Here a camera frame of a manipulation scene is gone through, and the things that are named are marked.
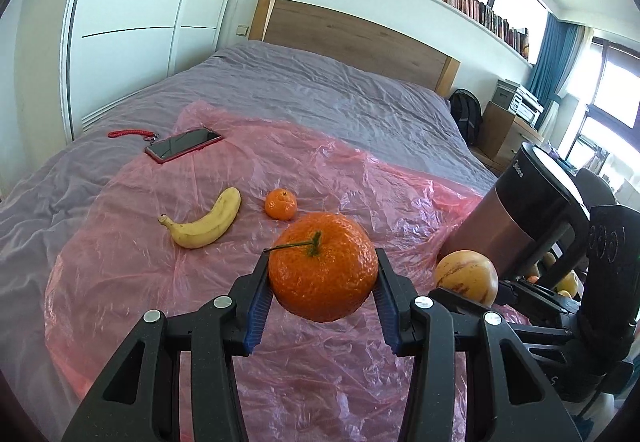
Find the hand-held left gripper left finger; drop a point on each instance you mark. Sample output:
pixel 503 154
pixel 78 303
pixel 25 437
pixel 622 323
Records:
pixel 257 312

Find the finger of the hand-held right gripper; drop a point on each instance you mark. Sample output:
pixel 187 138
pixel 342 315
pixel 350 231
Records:
pixel 545 339
pixel 540 299

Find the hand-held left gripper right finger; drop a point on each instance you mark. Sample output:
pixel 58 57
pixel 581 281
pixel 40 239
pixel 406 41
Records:
pixel 387 317

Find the tangerine with green stem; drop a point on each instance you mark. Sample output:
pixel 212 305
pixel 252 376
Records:
pixel 325 272

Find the striped yellow pepino melon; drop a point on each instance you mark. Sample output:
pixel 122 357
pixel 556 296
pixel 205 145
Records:
pixel 465 274

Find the copper and black container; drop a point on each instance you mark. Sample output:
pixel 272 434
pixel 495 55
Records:
pixel 510 217

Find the grey chair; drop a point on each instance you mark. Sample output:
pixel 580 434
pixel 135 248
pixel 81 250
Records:
pixel 595 189

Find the yellow banana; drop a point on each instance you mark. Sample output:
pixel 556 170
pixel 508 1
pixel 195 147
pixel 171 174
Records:
pixel 210 224

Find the small tangerine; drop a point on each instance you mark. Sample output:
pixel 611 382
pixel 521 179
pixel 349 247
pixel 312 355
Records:
pixel 280 205

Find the pink plastic sheet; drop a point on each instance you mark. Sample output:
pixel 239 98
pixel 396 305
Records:
pixel 150 272

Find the wooden nightstand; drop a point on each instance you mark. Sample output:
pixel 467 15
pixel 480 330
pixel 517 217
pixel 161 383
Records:
pixel 505 134

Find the red smartphone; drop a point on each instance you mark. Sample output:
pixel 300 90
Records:
pixel 182 144

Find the white printer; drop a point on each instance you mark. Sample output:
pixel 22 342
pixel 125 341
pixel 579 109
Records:
pixel 517 102

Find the black backpack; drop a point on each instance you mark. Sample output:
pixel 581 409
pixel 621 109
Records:
pixel 466 114

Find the bed with grey sheet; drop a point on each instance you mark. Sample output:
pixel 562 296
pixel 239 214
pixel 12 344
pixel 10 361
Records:
pixel 300 87

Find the teal curtain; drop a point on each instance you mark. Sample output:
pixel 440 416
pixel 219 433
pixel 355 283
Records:
pixel 555 57

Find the wooden headboard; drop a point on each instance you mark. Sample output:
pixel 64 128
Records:
pixel 350 34

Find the window with dark frame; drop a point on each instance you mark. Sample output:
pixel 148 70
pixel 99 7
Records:
pixel 615 97

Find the wall light switch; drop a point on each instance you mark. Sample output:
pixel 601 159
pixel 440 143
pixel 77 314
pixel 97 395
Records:
pixel 242 30

